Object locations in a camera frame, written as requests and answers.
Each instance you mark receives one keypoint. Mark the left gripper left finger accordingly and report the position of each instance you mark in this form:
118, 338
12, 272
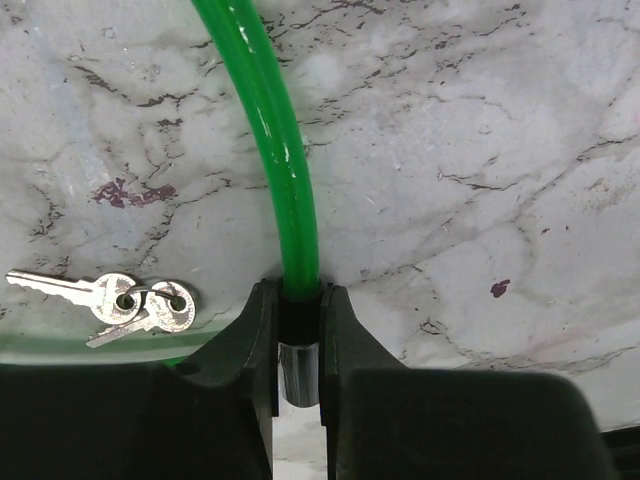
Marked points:
206, 417

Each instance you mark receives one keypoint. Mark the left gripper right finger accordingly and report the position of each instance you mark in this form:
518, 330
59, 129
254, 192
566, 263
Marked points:
384, 420

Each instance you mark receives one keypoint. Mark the silver keys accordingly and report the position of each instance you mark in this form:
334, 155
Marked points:
118, 301

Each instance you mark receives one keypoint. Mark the green cable lock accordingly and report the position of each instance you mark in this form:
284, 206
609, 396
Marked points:
246, 50

